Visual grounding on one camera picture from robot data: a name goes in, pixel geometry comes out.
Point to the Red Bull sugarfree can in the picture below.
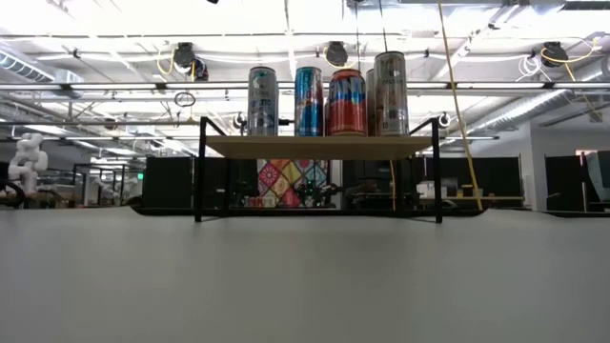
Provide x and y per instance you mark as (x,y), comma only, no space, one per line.
(309,105)

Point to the red Fanta strawberry can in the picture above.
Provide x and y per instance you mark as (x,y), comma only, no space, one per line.
(345,109)

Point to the white Celsius Arctic can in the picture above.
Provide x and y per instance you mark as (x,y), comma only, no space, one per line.
(263,105)

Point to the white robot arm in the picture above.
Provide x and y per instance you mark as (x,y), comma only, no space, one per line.
(28,157)

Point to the colourful patterned panel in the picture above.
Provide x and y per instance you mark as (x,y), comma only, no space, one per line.
(286,178)

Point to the black cabinet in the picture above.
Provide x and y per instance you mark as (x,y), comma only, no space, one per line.
(372,174)

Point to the long ceiling light strip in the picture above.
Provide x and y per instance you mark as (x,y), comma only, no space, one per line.
(214,85)

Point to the black partition panel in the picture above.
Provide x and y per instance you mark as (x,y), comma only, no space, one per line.
(564,181)
(498,174)
(171,186)

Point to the long wooden bench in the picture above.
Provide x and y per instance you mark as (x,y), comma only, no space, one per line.
(500,198)

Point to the wooden shelf black frame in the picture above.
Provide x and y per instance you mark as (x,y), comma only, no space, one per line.
(314,147)

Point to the white ribbed air duct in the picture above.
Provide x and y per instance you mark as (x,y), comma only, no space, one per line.
(538,102)

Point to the ceiling air duct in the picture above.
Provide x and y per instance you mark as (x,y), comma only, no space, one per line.
(24,69)

